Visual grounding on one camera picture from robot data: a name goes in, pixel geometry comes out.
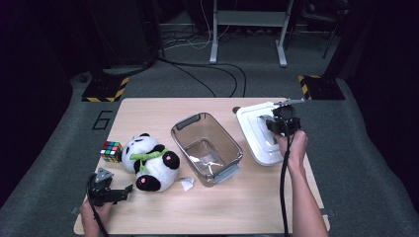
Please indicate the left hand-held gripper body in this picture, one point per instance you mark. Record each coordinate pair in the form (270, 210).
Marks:
(100, 191)

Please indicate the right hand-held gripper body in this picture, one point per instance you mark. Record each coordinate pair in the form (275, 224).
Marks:
(286, 113)

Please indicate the colourful puzzle cube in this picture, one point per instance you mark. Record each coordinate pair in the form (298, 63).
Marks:
(111, 151)

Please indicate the panda plush toy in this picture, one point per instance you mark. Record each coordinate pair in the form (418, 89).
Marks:
(145, 148)

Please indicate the transparent grey storage box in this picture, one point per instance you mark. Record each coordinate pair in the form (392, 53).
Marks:
(206, 148)

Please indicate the person's right hand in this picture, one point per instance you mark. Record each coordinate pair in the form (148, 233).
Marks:
(294, 148)

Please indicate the person's left hand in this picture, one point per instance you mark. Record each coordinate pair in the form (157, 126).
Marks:
(90, 217)

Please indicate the black yellow striped stand base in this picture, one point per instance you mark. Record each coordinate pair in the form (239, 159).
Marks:
(324, 88)
(102, 89)

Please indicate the white paper tag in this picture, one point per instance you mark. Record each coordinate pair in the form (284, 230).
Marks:
(187, 184)

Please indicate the dark chair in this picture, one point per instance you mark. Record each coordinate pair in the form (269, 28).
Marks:
(326, 16)

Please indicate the black cabinet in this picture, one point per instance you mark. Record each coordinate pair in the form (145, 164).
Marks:
(125, 33)

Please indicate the grey table edge bracket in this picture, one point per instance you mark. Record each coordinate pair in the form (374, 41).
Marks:
(75, 210)
(331, 213)

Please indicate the white metal stand frame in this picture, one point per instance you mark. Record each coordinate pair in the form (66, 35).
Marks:
(214, 39)

